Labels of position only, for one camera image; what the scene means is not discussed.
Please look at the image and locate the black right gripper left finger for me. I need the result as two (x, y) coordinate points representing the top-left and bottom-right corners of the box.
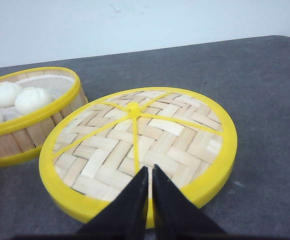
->
(84, 167), (148, 227)

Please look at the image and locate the woven bamboo steamer lid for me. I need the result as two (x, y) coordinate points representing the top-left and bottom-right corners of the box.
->
(38, 87), (238, 223)

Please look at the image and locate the bamboo steamer with three buns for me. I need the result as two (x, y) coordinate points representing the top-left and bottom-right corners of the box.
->
(0, 66), (87, 167)

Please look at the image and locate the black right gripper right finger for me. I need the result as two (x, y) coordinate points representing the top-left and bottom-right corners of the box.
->
(152, 165), (219, 227)

